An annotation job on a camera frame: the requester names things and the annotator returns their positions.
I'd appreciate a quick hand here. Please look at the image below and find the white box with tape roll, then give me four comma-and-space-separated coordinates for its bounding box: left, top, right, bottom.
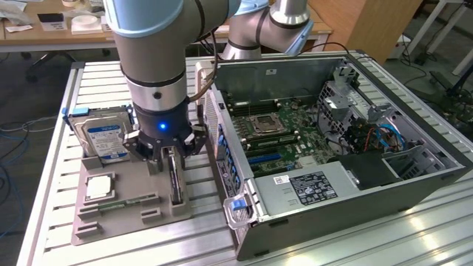
70, 14, 103, 35

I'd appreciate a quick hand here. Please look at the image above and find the wooden cabinet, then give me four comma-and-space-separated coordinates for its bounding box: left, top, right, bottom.
307, 0, 423, 64

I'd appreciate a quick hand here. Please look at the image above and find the grey plastic parts rack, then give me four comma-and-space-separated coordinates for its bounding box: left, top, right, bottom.
69, 144, 193, 247

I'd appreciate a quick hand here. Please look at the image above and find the long wooden desk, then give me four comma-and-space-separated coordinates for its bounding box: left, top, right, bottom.
0, 0, 333, 54

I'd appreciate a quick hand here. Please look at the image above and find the silver CPU chip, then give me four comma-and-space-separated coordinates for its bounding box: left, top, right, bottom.
83, 175, 114, 202

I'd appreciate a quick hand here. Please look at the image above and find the blue SATA wire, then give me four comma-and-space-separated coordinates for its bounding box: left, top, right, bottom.
375, 123, 407, 152

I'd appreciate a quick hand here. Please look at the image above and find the grey power supply unit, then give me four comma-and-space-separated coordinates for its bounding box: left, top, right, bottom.
253, 161, 361, 217

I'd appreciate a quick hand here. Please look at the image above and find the black metal stand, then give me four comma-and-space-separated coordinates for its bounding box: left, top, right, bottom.
428, 69, 473, 126

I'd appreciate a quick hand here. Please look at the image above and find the blue expansion slot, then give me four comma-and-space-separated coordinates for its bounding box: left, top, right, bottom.
250, 154, 279, 165

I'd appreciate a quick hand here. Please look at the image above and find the black power cable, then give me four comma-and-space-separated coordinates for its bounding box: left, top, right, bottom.
299, 41, 373, 60

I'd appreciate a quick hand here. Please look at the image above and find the green RAM stick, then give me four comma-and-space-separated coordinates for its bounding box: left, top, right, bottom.
95, 193, 155, 212

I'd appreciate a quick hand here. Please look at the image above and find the dark grey open PC case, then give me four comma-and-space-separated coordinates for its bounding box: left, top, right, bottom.
194, 54, 467, 262

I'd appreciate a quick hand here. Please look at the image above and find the white paper card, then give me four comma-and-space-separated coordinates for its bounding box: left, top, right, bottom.
3, 24, 34, 33

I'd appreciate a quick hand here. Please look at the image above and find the black Nvidia graphics card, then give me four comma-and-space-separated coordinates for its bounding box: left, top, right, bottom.
161, 144, 185, 207

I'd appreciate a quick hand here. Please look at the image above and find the white table frame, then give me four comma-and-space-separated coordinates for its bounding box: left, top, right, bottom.
403, 0, 473, 76

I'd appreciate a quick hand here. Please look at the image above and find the white box with black top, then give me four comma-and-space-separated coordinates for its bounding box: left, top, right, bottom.
35, 12, 69, 32

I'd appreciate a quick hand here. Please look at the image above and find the perforated metal drive cage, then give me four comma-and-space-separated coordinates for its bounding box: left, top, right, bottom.
315, 65, 373, 134

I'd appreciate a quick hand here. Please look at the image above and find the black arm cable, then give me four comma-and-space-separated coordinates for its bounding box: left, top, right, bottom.
186, 0, 219, 108

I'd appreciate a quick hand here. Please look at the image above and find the hard disk in blue caddy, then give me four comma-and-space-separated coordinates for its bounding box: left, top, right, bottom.
61, 104, 139, 166

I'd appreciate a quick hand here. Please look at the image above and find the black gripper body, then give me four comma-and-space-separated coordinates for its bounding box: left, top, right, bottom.
131, 101, 193, 147

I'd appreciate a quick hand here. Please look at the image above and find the green Dell motherboard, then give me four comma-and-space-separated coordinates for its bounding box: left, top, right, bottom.
221, 91, 343, 178

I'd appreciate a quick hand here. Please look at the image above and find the metal disk bay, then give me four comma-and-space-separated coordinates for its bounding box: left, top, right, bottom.
379, 140, 456, 181

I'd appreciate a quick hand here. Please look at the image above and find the metal CPU socket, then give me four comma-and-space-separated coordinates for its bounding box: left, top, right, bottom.
249, 113, 285, 136

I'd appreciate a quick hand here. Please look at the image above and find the black plastic shroud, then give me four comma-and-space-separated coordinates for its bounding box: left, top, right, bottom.
329, 151, 403, 191

